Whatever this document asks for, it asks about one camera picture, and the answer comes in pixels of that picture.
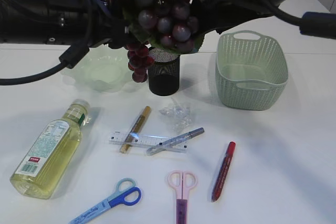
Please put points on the red marker pen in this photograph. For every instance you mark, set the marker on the red marker pen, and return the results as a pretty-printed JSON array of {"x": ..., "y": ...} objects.
[{"x": 219, "y": 184}]

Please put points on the yellow tea bottle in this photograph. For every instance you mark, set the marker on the yellow tea bottle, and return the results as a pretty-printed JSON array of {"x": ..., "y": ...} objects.
[{"x": 43, "y": 166}]

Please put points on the clear plastic sheet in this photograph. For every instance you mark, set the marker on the clear plastic sheet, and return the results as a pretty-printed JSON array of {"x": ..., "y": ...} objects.
[{"x": 178, "y": 116}]

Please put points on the green woven plastic basket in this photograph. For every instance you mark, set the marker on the green woven plastic basket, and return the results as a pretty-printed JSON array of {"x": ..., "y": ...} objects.
[{"x": 250, "y": 74}]

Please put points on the clear plastic ruler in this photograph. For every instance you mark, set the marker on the clear plastic ruler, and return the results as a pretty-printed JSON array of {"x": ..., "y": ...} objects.
[{"x": 144, "y": 141}]

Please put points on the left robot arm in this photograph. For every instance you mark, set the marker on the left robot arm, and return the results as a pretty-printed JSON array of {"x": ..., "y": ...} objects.
[{"x": 64, "y": 22}]

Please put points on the black mesh pen cup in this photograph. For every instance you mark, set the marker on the black mesh pen cup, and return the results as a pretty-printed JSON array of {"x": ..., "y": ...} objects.
[{"x": 164, "y": 75}]

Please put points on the gold marker pen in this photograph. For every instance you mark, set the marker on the gold marker pen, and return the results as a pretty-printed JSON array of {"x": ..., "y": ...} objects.
[{"x": 135, "y": 129}]

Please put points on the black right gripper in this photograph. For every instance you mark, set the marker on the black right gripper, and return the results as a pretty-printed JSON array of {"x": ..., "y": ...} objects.
[{"x": 222, "y": 15}]

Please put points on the pink scissors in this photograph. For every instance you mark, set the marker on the pink scissors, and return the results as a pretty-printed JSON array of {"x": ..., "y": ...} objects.
[{"x": 182, "y": 182}]

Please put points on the silver marker pen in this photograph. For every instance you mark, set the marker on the silver marker pen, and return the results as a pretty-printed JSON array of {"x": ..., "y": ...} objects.
[{"x": 170, "y": 143}]

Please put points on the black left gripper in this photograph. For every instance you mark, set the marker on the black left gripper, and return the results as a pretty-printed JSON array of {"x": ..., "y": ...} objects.
[{"x": 113, "y": 29}]

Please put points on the blue scissors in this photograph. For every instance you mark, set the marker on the blue scissors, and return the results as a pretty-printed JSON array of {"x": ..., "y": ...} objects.
[{"x": 124, "y": 188}]

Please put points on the green wavy glass plate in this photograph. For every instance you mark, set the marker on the green wavy glass plate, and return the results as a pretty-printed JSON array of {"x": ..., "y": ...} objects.
[{"x": 102, "y": 69}]

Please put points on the purple grape bunch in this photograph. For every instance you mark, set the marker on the purple grape bunch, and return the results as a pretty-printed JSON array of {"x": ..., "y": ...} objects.
[{"x": 168, "y": 24}]

